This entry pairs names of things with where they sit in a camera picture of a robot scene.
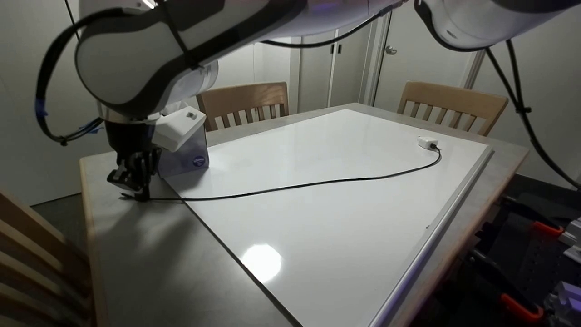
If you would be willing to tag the black robot stand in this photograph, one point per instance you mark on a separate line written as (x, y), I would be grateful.
(484, 254)

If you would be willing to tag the large white board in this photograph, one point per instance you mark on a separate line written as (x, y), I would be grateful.
(339, 228)

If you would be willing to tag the white charger adapter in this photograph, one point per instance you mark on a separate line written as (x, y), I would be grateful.
(428, 141)

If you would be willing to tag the light wooden slat-back chair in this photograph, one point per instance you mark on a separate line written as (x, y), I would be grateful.
(243, 98)
(30, 241)
(451, 96)

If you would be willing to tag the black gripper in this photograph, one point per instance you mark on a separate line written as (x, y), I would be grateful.
(134, 141)

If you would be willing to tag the silver door knob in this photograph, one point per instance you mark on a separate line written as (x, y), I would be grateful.
(391, 49)

